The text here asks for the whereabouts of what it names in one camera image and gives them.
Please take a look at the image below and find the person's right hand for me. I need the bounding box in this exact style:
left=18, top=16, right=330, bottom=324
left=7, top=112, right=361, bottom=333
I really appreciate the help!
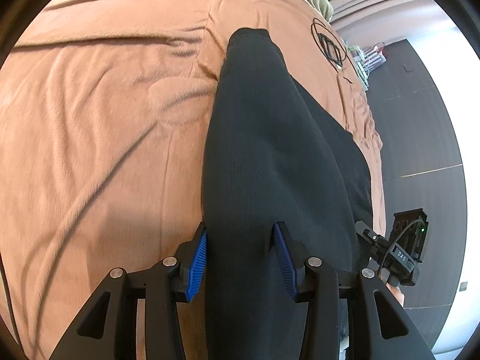
left=378, top=270, right=405, bottom=306

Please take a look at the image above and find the black t-shirt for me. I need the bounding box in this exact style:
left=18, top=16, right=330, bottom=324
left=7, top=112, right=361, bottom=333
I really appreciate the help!
left=202, top=28, right=373, bottom=359

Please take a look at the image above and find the brown bed blanket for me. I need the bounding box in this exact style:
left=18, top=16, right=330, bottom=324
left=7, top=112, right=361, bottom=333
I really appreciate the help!
left=1, top=0, right=386, bottom=359

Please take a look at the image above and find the black cable with glasses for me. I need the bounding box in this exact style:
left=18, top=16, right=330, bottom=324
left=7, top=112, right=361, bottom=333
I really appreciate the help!
left=310, top=17, right=356, bottom=83

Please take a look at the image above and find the pink curtain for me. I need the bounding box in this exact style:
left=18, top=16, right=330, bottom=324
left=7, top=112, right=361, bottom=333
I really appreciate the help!
left=331, top=0, right=448, bottom=47

